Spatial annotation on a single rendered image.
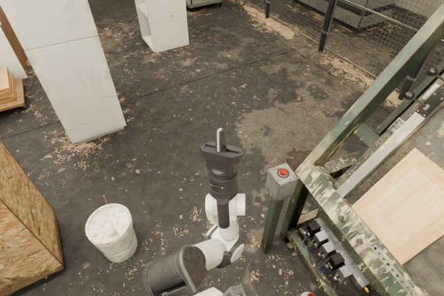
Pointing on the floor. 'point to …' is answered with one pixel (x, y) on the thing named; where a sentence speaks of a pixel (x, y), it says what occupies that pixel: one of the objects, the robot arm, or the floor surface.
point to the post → (274, 209)
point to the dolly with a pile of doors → (11, 91)
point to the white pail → (112, 232)
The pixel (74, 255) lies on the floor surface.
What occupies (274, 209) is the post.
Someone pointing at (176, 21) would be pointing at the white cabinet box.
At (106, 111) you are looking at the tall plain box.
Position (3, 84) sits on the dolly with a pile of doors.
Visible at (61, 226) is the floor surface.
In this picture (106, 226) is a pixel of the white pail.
